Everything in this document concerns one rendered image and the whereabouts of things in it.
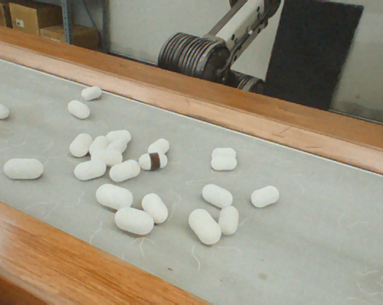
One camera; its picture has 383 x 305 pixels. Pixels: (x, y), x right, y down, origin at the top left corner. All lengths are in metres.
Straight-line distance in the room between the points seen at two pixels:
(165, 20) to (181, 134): 2.29
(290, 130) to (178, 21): 2.24
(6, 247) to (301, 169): 0.34
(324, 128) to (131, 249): 0.34
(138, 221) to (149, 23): 2.57
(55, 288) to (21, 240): 0.06
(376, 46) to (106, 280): 2.24
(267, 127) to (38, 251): 0.35
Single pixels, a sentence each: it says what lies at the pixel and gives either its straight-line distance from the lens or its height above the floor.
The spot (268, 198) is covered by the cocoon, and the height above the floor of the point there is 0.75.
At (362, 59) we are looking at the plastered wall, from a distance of 2.41.
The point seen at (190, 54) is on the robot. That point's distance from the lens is 0.78.
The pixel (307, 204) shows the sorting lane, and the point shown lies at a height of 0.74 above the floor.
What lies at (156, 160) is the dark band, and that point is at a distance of 0.41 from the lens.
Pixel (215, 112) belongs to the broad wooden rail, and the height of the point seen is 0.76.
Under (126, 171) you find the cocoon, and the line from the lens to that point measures 0.39.
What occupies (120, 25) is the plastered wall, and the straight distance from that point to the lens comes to 3.00.
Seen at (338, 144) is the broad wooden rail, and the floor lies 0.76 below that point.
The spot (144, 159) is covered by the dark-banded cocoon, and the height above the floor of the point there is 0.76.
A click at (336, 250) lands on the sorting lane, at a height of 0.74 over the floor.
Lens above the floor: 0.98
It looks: 30 degrees down
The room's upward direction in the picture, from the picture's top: 7 degrees clockwise
